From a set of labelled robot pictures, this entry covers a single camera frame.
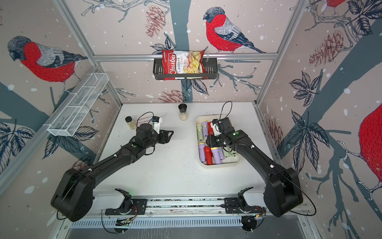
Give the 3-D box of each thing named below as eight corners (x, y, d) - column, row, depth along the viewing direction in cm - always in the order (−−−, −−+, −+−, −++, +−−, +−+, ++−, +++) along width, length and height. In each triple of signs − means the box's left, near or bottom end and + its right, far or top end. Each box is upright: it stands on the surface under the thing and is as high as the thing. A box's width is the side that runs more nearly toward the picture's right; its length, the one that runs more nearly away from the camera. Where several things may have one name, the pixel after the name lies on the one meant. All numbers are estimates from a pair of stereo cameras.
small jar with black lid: (129, 130, 108) (124, 120, 99) (131, 125, 111) (125, 116, 102) (136, 130, 108) (131, 120, 99) (137, 125, 111) (132, 116, 102)
